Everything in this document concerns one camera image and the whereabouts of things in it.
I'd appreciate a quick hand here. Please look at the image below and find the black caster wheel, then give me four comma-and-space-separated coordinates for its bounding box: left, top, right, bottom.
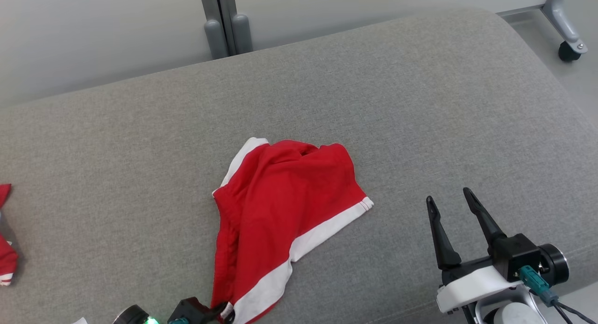
558, 41, 582, 62

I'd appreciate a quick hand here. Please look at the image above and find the right camera teal connector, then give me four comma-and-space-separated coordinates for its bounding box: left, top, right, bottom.
519, 266, 560, 307

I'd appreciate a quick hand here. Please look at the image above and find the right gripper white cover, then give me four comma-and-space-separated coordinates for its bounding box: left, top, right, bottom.
426, 187, 570, 314

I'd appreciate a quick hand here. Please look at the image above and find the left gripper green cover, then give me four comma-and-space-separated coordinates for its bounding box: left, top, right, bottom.
113, 302, 235, 324

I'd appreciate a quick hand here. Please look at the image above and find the red shorts white trim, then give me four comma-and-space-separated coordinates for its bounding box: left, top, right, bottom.
210, 137, 374, 324

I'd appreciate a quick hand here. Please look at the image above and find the grey metal table leg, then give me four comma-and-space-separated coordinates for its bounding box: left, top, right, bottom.
542, 0, 588, 53

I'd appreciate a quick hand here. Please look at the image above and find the red white-sleeved T-shirt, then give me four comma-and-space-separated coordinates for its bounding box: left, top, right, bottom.
0, 184, 19, 286

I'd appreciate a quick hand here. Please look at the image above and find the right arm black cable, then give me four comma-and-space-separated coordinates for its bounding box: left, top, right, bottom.
551, 300, 598, 324

